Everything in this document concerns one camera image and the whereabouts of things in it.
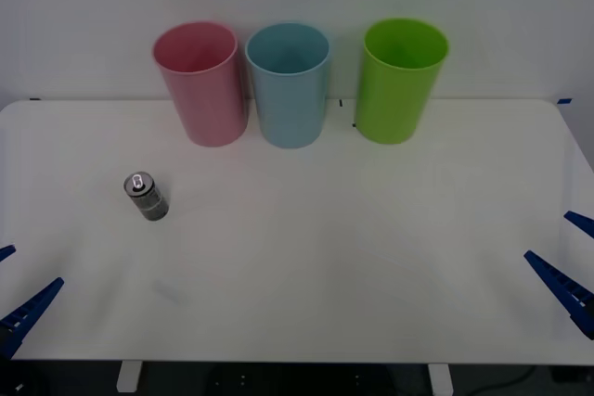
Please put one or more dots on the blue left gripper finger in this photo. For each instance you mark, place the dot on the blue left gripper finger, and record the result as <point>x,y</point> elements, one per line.
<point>28,315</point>
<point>5,252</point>

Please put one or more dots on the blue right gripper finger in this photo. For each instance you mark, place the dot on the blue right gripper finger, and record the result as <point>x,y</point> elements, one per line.
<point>564,289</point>
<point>582,223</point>

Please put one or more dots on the black drink can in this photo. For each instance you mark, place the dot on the black drink can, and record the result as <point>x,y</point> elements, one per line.
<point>149,201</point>

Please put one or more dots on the white table leg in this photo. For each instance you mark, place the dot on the white table leg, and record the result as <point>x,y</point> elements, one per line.
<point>440,378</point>
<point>128,376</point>

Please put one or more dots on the green plastic waste bin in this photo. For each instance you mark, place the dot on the green plastic waste bin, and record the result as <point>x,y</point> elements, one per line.
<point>394,104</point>

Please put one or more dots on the pink plastic waste bin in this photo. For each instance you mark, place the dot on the pink plastic waste bin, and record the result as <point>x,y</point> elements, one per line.
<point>204,104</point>

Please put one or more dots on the pale blue plastic waste bin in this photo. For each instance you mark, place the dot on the pale blue plastic waste bin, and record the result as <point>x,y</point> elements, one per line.
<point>290,108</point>

